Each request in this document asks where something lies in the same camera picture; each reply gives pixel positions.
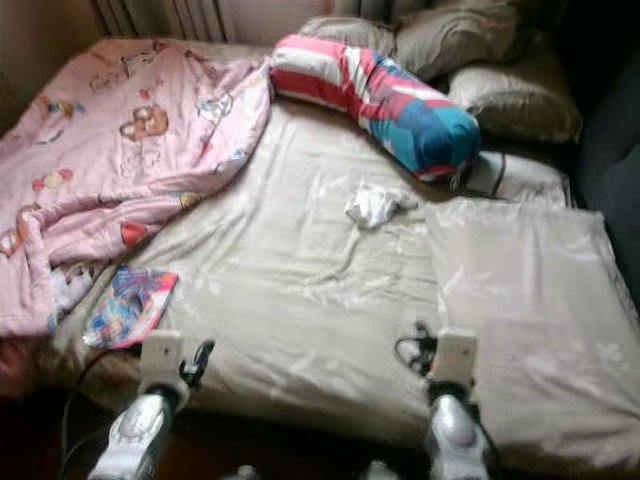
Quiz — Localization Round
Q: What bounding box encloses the colourful comic book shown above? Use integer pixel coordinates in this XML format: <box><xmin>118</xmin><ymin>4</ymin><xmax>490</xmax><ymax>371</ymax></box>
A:
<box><xmin>82</xmin><ymin>266</ymin><xmax>179</xmax><ymax>351</ymax></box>

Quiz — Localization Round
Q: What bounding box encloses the pink cartoon print quilt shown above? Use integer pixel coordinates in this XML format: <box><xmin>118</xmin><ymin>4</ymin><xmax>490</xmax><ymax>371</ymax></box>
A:
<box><xmin>0</xmin><ymin>38</ymin><xmax>273</xmax><ymax>341</ymax></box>

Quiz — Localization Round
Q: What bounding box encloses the folded beige blanket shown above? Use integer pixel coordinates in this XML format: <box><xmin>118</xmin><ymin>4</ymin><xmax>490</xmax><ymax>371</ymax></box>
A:
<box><xmin>422</xmin><ymin>198</ymin><xmax>640</xmax><ymax>476</ymax></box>

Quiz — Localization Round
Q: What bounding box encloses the bed with beige sheet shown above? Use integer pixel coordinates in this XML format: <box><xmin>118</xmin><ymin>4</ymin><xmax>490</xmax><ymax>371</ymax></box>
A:
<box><xmin>50</xmin><ymin>40</ymin><xmax>640</xmax><ymax>476</ymax></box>

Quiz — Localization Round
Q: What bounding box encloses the white crumpled tissue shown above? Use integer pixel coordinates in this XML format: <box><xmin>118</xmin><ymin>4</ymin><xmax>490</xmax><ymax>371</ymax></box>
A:
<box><xmin>345</xmin><ymin>183</ymin><xmax>419</xmax><ymax>231</ymax></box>

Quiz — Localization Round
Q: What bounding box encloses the white pillow with dark stripe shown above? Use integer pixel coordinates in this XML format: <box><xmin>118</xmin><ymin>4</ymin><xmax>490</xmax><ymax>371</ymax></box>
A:
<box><xmin>455</xmin><ymin>150</ymin><xmax>573</xmax><ymax>209</ymax></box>

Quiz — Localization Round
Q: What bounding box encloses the red white blue striped pillow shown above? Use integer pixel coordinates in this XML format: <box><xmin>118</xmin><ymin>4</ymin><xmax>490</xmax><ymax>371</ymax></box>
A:
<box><xmin>268</xmin><ymin>33</ymin><xmax>481</xmax><ymax>184</ymax></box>

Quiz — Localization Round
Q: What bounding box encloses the dark grey upholstered furniture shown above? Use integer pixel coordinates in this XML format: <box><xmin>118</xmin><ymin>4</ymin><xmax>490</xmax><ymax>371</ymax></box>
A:
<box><xmin>575</xmin><ymin>30</ymin><xmax>640</xmax><ymax>311</ymax></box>

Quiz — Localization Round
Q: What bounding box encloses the beige pillow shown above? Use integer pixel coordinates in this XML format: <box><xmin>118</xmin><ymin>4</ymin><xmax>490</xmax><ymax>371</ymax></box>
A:
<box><xmin>395</xmin><ymin>0</ymin><xmax>531</xmax><ymax>81</ymax></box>
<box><xmin>448</xmin><ymin>60</ymin><xmax>583</xmax><ymax>146</ymax></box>
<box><xmin>298</xmin><ymin>15</ymin><xmax>401</xmax><ymax>56</ymax></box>

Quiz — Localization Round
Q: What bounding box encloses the white ribbed radiator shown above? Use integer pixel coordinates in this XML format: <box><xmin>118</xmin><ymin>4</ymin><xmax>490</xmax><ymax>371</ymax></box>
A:
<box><xmin>90</xmin><ymin>0</ymin><xmax>226</xmax><ymax>43</ymax></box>

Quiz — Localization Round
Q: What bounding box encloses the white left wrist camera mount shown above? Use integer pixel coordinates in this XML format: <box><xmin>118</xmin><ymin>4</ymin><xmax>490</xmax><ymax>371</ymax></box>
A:
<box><xmin>140</xmin><ymin>332</ymin><xmax>183</xmax><ymax>393</ymax></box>

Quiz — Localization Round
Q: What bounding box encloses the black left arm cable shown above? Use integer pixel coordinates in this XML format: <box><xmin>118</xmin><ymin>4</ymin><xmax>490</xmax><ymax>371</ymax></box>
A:
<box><xmin>57</xmin><ymin>345</ymin><xmax>146</xmax><ymax>480</ymax></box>

